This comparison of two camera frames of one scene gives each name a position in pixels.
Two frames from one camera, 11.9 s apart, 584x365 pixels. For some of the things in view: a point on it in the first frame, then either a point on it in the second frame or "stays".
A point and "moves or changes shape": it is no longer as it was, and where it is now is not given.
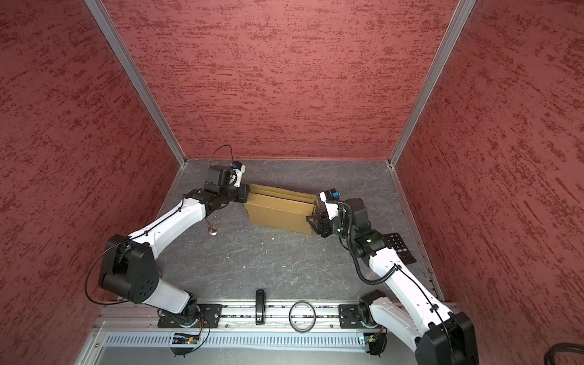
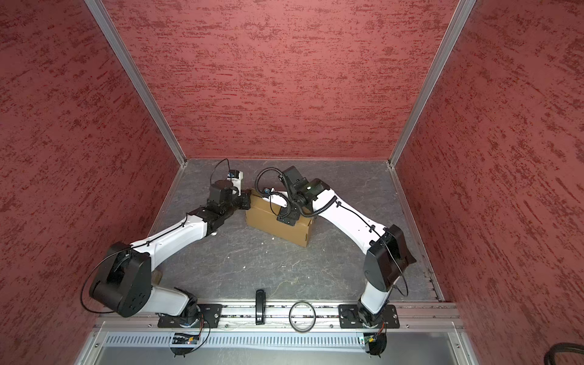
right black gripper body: (336, 226) -> (293, 209)
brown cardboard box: (284, 209) moves or changes shape
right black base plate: (350, 318) stays
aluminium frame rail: (237, 316) stays
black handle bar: (260, 306) stays
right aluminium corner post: (462, 15) stays
